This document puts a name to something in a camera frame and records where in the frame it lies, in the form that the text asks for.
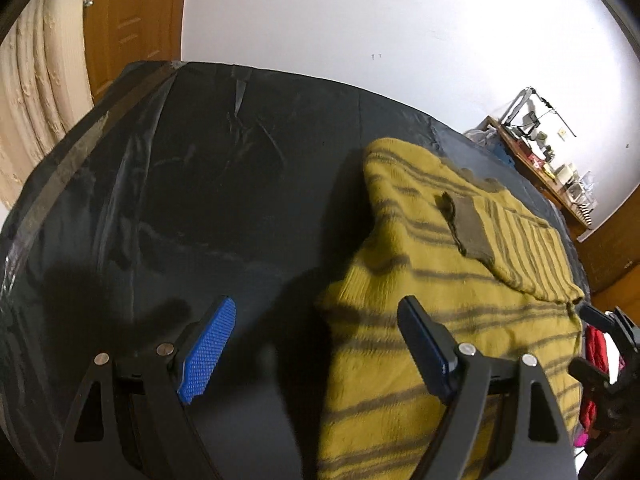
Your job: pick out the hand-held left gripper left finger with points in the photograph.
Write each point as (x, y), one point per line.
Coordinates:
(210, 350)

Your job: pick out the red box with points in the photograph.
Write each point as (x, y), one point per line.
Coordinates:
(538, 163)

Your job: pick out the brown wooden door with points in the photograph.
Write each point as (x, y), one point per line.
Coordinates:
(130, 25)

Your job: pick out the beige curtain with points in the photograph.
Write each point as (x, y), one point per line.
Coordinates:
(35, 85)

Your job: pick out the wooden desk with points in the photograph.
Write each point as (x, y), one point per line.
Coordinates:
(540, 180)

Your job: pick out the black metal frame device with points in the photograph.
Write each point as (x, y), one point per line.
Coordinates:
(525, 120)

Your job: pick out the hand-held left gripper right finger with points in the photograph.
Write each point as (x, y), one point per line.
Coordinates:
(425, 350)

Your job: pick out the yellow striped knit sweater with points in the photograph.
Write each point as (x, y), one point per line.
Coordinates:
(400, 270)

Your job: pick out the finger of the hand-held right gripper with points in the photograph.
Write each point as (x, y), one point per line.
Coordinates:
(625, 332)
(592, 372)

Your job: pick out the red cloth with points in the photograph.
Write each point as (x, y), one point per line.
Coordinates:
(595, 345)

